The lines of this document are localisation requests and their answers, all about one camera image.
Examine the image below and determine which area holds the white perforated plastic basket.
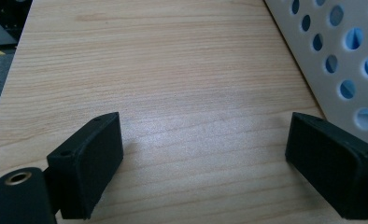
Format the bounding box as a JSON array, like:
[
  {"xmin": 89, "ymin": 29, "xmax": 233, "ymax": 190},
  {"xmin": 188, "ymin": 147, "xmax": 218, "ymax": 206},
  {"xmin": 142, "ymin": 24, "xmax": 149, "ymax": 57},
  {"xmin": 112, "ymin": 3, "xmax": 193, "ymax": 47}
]
[{"xmin": 263, "ymin": 0, "xmax": 368, "ymax": 151}]

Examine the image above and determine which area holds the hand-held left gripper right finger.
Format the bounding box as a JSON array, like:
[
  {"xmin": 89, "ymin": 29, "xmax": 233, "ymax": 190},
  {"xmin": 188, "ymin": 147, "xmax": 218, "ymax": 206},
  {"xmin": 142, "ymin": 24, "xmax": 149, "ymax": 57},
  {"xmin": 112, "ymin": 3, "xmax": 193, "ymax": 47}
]
[{"xmin": 284, "ymin": 111, "xmax": 368, "ymax": 220}]

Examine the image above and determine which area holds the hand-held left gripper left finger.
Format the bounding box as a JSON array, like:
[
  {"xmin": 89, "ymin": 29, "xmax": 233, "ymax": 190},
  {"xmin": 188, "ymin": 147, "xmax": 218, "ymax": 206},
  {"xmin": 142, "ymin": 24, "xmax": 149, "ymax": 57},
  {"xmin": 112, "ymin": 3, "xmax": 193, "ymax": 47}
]
[{"xmin": 46, "ymin": 111, "xmax": 124, "ymax": 220}]

